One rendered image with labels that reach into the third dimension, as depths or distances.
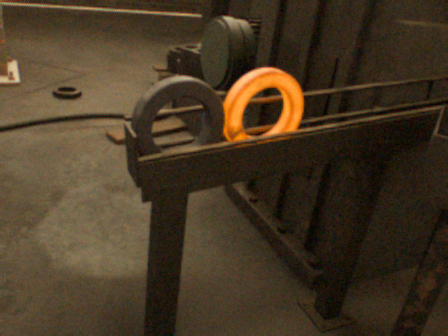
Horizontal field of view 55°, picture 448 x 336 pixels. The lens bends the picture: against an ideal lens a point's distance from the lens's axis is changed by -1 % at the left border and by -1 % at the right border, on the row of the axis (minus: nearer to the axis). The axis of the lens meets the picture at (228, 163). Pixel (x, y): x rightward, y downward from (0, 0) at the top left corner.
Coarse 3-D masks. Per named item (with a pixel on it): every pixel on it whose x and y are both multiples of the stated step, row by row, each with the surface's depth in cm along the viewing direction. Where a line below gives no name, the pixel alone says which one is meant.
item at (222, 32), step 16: (240, 16) 227; (208, 32) 227; (224, 32) 211; (240, 32) 211; (256, 32) 215; (208, 48) 229; (224, 48) 212; (240, 48) 210; (256, 48) 215; (208, 64) 230; (224, 64) 214; (240, 64) 212; (208, 80) 232; (224, 80) 218; (192, 128) 247
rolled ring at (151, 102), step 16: (176, 80) 78; (192, 80) 79; (144, 96) 78; (160, 96) 77; (176, 96) 79; (192, 96) 80; (208, 96) 82; (144, 112) 77; (208, 112) 84; (224, 112) 85; (144, 128) 79; (208, 128) 86; (224, 128) 87; (144, 144) 80; (192, 144) 88; (208, 144) 87
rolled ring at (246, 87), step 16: (240, 80) 86; (256, 80) 85; (272, 80) 86; (288, 80) 88; (240, 96) 85; (288, 96) 90; (240, 112) 86; (288, 112) 93; (240, 128) 88; (288, 128) 94
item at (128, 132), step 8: (128, 128) 80; (128, 136) 81; (136, 136) 77; (128, 144) 82; (136, 144) 77; (128, 152) 83; (136, 152) 78; (128, 160) 85; (136, 160) 79; (128, 168) 86; (136, 168) 80; (136, 176) 80; (136, 184) 82
